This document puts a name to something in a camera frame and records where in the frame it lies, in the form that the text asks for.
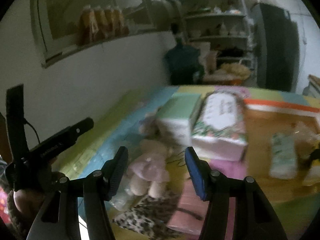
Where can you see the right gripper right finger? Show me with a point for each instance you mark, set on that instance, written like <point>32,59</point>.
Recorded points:
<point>199,171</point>

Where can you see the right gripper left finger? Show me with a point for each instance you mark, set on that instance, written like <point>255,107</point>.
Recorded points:
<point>114,171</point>

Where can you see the pink plush bear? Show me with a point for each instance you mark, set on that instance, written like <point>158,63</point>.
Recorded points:
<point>148,173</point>

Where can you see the leopard print cloth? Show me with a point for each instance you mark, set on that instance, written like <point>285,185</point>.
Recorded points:
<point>150,216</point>

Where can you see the green patterned wipes pack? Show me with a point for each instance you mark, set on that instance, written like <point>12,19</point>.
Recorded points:
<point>284,163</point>

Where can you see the yellow white plush doll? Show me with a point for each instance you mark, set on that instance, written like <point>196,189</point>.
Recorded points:
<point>308,163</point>

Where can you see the person's left hand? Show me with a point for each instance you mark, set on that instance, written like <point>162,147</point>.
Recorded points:
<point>28,203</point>

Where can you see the floral tissue pack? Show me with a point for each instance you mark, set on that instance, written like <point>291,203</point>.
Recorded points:
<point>220,130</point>

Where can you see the mint green tissue box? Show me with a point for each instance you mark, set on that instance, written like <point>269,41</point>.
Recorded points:
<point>176,118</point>

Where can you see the orange cardboard box tray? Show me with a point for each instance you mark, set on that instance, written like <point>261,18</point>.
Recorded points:
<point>263,118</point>

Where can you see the beige woven hat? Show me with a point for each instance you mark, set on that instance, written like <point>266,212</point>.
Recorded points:
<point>240,71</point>

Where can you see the kitchen counter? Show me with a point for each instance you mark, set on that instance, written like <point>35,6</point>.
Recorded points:
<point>313,87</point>

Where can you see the amber jars on sill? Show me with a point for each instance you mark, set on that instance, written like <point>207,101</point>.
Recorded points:
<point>99,24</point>

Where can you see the metal storage shelf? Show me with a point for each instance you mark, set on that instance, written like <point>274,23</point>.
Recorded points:
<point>225,24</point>

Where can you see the dark grey refrigerator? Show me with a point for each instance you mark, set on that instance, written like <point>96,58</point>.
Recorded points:
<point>277,48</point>

